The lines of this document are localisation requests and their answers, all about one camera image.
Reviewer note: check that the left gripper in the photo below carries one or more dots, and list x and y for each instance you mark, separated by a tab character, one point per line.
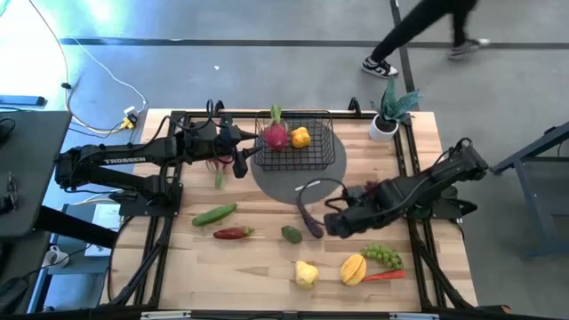
229	138

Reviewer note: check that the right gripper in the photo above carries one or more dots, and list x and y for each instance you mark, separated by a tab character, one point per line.
349	220

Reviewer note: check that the large pink dragon fruit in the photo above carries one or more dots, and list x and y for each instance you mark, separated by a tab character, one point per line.
275	135

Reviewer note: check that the dark purple eggplant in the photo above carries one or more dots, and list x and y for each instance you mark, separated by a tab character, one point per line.
311	226

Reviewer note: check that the yellow starfruit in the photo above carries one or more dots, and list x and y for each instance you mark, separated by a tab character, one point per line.
353	270

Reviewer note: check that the green grape bunch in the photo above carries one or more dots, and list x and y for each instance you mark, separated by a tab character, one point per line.
384	257

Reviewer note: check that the yellow bell pepper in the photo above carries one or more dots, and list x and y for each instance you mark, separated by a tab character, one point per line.
301	138

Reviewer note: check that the yellow pear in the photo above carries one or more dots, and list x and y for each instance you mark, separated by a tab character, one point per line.
306	275

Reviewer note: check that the green cucumber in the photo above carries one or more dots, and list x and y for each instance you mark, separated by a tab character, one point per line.
214	214

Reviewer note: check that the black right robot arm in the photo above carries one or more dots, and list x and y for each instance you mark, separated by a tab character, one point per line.
422	186

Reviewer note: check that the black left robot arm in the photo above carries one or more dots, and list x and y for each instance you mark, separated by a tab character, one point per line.
124	160

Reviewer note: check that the red grape bunch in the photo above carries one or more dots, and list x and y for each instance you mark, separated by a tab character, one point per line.
371	183

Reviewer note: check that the grey round mat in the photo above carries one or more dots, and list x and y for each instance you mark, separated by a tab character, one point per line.
275	186

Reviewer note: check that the dark green avocado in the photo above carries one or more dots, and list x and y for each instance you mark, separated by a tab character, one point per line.
291	234

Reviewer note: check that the orange carrot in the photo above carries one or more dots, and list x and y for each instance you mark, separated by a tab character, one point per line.
387	275

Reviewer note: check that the snake plant in white pot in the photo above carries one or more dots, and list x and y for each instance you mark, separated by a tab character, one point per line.
378	133

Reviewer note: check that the red chili pepper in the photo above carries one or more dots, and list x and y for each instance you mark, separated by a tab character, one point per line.
231	233

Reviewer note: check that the white power adapter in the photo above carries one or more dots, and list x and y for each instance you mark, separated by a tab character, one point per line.
130	110

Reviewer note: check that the yellow plug connector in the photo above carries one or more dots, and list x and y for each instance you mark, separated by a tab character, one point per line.
128	122

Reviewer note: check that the white box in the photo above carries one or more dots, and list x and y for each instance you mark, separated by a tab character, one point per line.
106	218

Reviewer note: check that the blue-grey metal cart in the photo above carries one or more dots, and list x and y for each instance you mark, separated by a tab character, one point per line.
533	151

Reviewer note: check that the person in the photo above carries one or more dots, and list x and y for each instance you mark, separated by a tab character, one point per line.
413	26

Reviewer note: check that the black side table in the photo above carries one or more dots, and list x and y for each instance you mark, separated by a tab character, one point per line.
31	169

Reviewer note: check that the white mug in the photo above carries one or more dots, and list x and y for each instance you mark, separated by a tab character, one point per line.
53	258

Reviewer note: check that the blue flat bar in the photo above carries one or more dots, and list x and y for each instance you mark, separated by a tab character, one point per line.
22	100

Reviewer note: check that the black clamp object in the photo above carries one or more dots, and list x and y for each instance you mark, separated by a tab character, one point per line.
8	195

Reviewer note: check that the black aluminium rig frame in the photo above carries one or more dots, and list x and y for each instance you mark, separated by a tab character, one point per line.
344	114

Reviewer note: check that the silver table edge bracket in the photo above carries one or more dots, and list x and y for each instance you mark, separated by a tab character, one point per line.
165	315
414	316

